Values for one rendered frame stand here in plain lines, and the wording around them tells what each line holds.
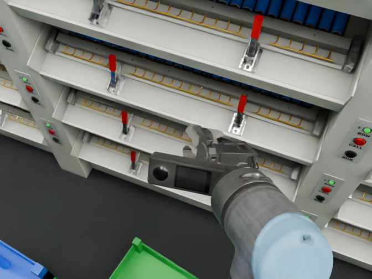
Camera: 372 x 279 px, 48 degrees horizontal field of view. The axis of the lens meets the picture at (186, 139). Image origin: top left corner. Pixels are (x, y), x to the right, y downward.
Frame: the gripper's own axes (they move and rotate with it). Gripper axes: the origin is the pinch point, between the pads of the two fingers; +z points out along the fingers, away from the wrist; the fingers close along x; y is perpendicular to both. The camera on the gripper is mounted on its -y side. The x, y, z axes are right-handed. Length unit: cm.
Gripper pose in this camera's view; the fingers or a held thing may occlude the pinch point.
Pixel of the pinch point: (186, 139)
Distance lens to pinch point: 76.4
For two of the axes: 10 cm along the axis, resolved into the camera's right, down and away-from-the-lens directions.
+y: 9.5, 0.3, 3.1
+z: -2.8, -3.8, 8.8
